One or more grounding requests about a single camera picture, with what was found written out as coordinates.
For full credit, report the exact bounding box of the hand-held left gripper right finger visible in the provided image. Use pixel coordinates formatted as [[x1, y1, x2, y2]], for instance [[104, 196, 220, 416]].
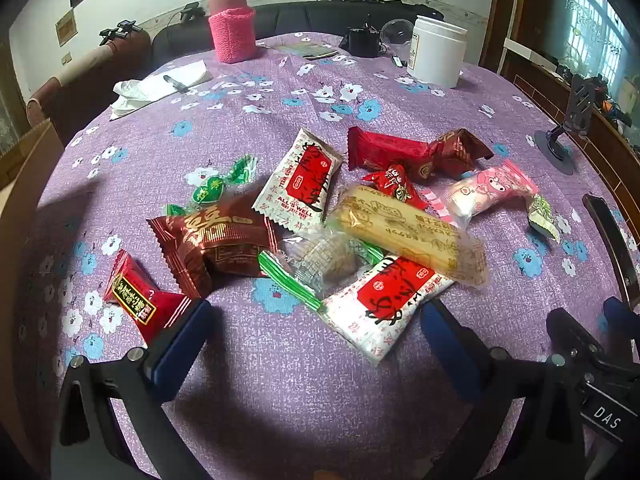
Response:
[[420, 299, 587, 480]]

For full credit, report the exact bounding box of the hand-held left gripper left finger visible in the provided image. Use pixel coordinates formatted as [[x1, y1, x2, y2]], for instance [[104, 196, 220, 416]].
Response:
[[50, 299, 216, 480]]

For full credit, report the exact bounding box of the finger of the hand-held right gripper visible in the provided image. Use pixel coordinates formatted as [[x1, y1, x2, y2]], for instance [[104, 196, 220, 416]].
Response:
[[546, 308, 606, 361], [602, 296, 640, 348]]

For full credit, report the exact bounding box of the white packet with red label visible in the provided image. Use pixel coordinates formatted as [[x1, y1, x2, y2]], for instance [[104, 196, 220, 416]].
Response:
[[251, 127, 344, 233], [320, 255, 456, 367]]

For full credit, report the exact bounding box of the large dark red snack packet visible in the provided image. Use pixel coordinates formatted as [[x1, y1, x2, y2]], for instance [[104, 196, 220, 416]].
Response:
[[146, 194, 281, 300]]

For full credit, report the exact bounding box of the green candy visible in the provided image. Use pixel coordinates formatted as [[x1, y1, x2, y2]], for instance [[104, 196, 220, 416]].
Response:
[[165, 154, 259, 218]]

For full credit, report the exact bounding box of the pink snack packet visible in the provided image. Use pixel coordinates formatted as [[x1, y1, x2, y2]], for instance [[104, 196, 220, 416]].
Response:
[[419, 159, 541, 228]]

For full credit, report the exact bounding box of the black phone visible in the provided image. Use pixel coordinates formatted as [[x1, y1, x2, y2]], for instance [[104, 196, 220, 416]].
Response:
[[582, 194, 640, 311]]

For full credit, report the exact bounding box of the yellow biscuit packet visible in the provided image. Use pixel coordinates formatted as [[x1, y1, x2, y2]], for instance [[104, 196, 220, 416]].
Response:
[[325, 183, 488, 288]]

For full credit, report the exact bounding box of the small green-white packet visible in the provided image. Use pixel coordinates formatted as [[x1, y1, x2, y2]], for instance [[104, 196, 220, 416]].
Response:
[[525, 192, 561, 243]]

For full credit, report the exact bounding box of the clear packet with green edges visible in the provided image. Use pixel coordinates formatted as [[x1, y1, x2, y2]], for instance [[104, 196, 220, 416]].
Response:
[[257, 230, 383, 313]]

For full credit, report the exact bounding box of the small red wrapped candy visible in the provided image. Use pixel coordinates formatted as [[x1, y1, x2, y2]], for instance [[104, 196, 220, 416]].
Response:
[[361, 162, 428, 211]]

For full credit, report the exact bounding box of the dark red-brown snack packet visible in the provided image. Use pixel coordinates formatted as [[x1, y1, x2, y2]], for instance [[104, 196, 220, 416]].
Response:
[[432, 128, 495, 180]]

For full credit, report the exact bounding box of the black phone stand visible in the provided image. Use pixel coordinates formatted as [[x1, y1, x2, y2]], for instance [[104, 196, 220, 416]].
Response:
[[534, 74, 598, 176]]

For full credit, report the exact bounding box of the purple floral tablecloth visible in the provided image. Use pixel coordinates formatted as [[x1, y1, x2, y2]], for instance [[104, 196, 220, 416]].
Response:
[[12, 31, 640, 480]]

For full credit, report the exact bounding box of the wooden cabinet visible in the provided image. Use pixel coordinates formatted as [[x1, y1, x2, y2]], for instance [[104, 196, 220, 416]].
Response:
[[480, 0, 640, 241]]

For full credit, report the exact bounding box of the white plastic bag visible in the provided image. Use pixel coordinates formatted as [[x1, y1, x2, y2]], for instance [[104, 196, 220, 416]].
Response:
[[110, 80, 167, 121]]

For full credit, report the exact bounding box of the brown armchair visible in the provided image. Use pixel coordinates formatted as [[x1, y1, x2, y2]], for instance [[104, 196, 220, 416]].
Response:
[[26, 30, 152, 146]]

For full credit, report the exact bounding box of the white plastic jar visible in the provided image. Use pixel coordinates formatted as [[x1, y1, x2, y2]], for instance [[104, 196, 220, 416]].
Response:
[[406, 15, 468, 88]]

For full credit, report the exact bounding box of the white flat box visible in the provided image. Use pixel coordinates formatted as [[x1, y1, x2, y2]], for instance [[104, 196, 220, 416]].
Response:
[[502, 37, 558, 68]]

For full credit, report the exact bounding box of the black pouch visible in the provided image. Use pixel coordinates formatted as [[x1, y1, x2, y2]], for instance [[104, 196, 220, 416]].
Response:
[[340, 15, 383, 58]]

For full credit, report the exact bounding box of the thermos with pink knitted sleeve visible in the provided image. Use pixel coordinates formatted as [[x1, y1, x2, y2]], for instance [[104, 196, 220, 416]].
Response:
[[207, 0, 258, 65]]

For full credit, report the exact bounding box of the booklet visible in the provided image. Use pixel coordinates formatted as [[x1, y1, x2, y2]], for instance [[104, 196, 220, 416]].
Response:
[[260, 40, 341, 61]]

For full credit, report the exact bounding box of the black sofa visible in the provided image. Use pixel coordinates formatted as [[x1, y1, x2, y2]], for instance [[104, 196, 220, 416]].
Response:
[[151, 0, 446, 61]]

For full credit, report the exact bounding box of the wall plaque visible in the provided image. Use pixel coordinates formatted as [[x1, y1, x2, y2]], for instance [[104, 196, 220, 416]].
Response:
[[55, 11, 77, 46]]

